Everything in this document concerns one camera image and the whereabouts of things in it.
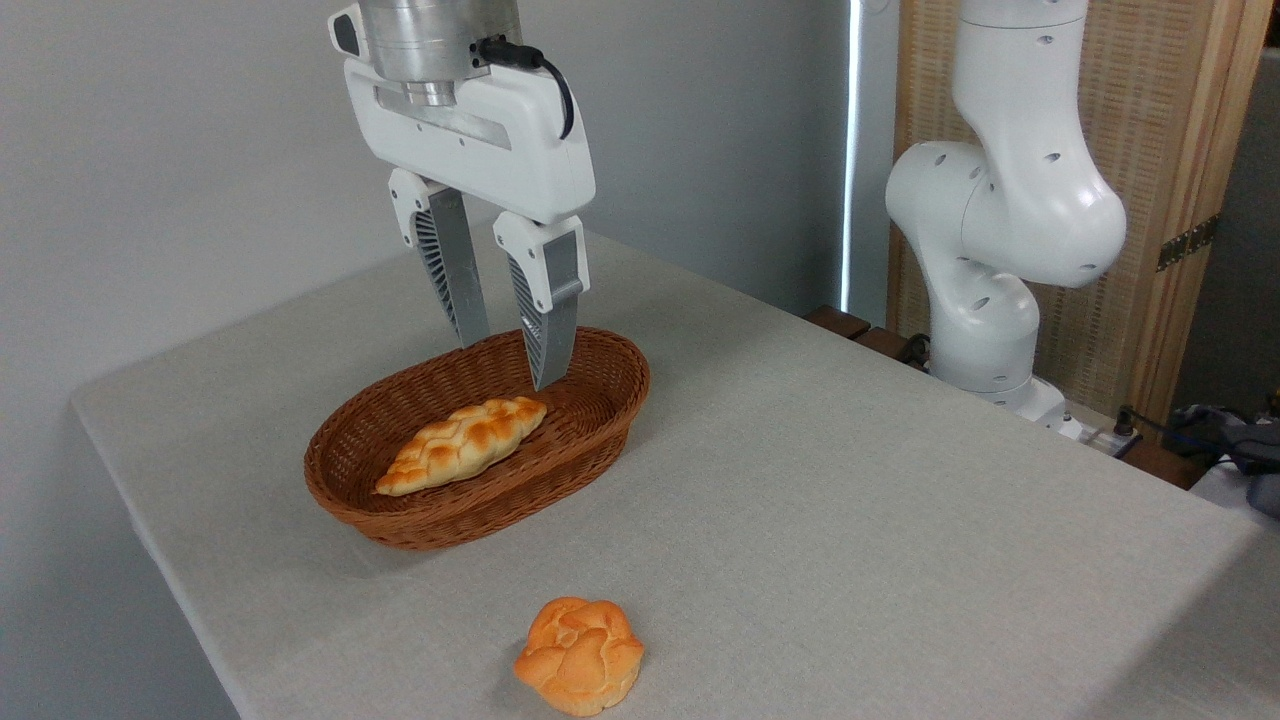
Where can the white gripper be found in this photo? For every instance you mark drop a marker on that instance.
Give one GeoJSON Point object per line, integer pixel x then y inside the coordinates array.
{"type": "Point", "coordinates": [480, 140]}

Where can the round knotted bread bun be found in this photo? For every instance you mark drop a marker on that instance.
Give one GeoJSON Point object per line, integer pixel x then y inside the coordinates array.
{"type": "Point", "coordinates": [580, 655]}

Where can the dark wooden robot base board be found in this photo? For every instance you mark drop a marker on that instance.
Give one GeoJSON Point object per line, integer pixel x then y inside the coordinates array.
{"type": "Point", "coordinates": [860, 332]}

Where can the brown oval wicker basket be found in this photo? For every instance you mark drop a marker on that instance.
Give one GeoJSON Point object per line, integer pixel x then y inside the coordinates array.
{"type": "Point", "coordinates": [590, 420]}

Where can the long braided bread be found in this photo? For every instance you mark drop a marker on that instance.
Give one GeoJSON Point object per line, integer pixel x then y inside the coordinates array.
{"type": "Point", "coordinates": [460, 445]}

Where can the light grey tablecloth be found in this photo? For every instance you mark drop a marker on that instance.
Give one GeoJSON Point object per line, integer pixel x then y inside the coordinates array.
{"type": "Point", "coordinates": [850, 520]}

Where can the wooden woven folding screen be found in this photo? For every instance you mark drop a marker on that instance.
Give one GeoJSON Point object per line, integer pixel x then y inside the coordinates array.
{"type": "Point", "coordinates": [1160, 120]}

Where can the metal screen hinge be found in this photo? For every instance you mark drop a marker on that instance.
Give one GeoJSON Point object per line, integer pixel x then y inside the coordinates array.
{"type": "Point", "coordinates": [1188, 243]}

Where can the dark grey blue bag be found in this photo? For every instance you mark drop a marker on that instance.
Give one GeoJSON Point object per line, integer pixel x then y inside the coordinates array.
{"type": "Point", "coordinates": [1245, 445]}

